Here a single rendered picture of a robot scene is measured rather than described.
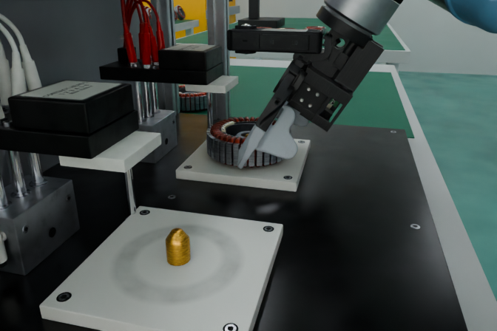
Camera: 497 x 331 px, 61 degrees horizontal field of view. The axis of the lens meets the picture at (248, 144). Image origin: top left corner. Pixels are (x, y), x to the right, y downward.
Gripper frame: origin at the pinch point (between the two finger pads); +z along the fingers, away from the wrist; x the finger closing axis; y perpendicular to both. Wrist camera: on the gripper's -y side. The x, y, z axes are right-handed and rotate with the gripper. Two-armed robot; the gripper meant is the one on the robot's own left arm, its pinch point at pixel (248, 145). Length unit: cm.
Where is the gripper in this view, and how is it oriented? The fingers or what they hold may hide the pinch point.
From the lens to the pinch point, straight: 56.8
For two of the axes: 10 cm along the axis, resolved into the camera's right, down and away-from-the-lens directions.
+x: 2.4, -3.4, 9.1
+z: -4.9, 7.7, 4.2
